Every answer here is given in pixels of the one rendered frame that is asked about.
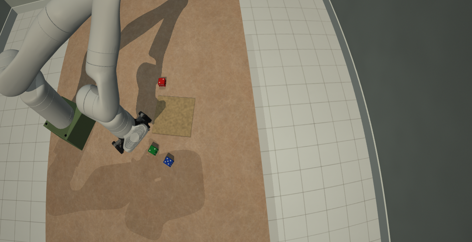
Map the red die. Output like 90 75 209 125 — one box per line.
158 78 166 87

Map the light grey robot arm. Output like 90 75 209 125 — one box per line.
0 0 149 153

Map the green die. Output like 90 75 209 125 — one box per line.
148 145 158 155

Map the blue die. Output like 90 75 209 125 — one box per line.
163 157 174 167

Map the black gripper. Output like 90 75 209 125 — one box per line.
112 111 152 154

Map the olive-tan square mat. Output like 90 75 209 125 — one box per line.
152 96 195 137

